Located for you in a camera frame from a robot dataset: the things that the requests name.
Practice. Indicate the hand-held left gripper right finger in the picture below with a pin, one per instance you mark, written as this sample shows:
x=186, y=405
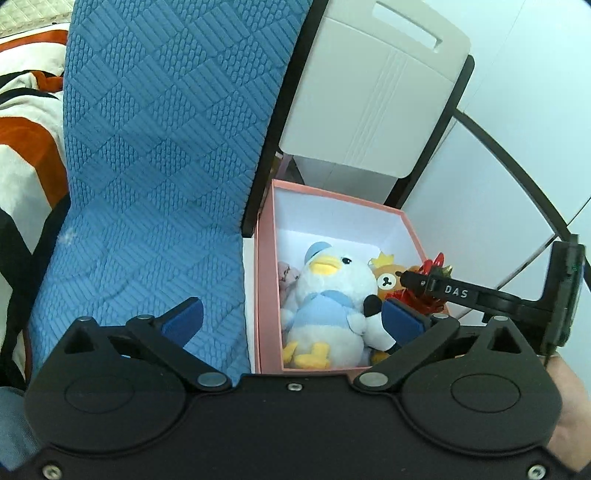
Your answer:
x=404, y=321

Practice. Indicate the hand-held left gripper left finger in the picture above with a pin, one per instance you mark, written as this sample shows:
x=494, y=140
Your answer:
x=184, y=321

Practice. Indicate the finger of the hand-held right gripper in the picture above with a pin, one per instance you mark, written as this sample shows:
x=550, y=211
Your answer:
x=461, y=291

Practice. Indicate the panda plush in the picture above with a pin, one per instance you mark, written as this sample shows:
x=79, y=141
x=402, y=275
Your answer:
x=378, y=330

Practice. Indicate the red and black toy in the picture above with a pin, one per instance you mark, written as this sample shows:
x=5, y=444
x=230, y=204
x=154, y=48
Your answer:
x=436, y=267

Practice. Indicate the purple plush toy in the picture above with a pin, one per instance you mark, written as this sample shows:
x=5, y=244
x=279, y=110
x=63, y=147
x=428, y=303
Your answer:
x=287, y=277

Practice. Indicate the pink cardboard box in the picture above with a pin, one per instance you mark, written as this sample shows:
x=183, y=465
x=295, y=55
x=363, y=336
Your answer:
x=332, y=217

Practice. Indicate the person's right hand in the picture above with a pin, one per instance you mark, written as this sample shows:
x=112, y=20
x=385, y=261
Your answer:
x=572, y=406

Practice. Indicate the brown bear plush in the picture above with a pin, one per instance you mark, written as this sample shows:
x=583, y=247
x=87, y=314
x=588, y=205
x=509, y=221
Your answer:
x=390, y=281

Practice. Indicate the white duck plush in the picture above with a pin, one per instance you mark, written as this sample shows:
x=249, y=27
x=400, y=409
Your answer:
x=332, y=286

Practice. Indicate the black curved tube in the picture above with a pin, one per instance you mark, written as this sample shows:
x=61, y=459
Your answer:
x=508, y=157

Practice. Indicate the black straight bar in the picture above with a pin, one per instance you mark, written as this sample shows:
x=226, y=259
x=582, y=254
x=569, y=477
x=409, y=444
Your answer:
x=443, y=129

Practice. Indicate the blue quilted mat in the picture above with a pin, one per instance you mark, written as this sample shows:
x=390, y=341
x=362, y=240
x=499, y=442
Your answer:
x=161, y=138

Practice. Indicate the blue grey cloth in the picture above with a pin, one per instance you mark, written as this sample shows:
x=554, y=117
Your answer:
x=16, y=429

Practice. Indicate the white plastic storage bin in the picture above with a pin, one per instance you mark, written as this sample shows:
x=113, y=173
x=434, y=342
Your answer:
x=369, y=92

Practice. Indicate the orange white black striped blanket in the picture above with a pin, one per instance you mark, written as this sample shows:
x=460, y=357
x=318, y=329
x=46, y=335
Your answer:
x=23, y=138

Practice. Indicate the black seat frame edge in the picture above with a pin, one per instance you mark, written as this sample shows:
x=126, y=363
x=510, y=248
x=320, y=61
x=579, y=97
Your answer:
x=277, y=138

